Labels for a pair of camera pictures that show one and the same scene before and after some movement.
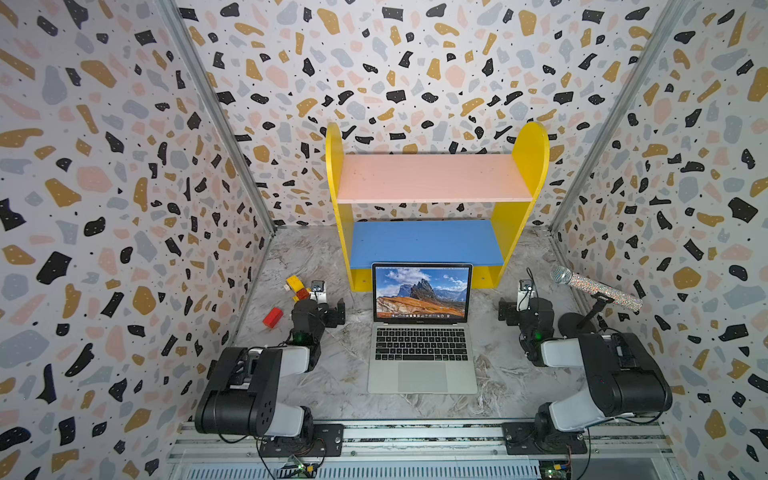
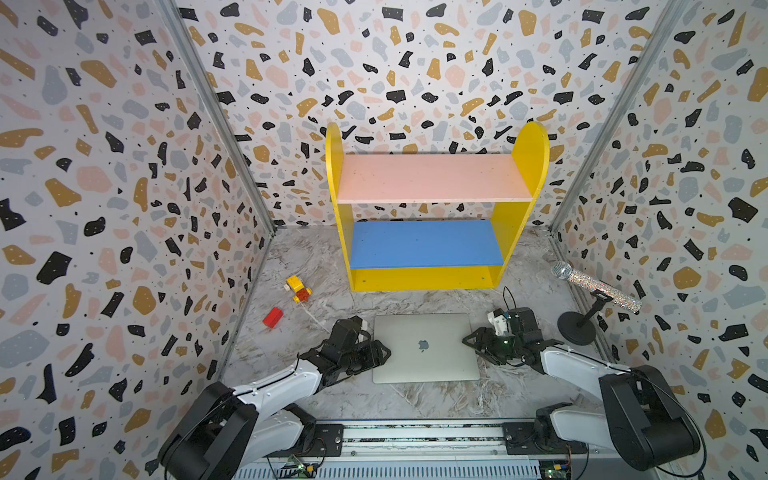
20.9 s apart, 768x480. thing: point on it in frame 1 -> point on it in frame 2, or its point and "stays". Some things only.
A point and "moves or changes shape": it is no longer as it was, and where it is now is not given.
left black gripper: [329, 315] -> [375, 357]
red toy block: [274, 316] stays
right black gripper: [512, 312] -> [482, 333]
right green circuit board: [555, 469] stays
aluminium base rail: [234, 450] stays
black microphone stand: [573, 324] stays
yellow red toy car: [302, 293] stays
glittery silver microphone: [562, 275] stays
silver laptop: [421, 340] moves or changes shape
